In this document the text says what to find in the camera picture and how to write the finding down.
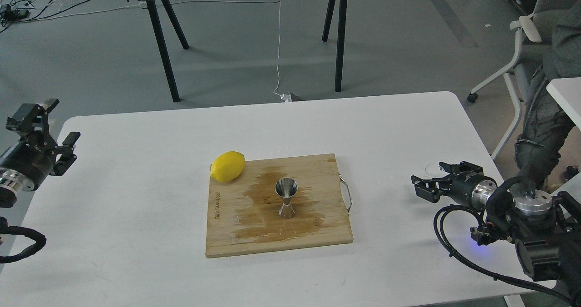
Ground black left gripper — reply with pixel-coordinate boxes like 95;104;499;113
0;99;81;185

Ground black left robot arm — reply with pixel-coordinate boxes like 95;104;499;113
1;99;81;264

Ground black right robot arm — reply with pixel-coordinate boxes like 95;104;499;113
411;161;581;307

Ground person in grey shirt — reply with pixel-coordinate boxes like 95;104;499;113
515;7;581;189

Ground steel jigger measuring cup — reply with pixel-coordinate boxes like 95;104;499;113
275;177;299;219

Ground white side table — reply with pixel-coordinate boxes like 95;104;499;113
547;77;581;128

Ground floor cables and adapters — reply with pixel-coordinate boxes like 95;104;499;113
0;0;146;33

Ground white office chair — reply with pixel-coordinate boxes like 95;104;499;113
467;0;578;160

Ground white hanging cable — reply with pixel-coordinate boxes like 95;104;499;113
271;0;295;102

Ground bamboo cutting board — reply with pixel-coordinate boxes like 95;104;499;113
205;153;354;258

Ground small clear glass cup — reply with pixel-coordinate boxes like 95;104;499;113
417;162;448;179

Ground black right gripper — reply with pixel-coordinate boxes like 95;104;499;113
411;161;486;208

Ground yellow lemon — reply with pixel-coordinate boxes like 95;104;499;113
210;151;245;183

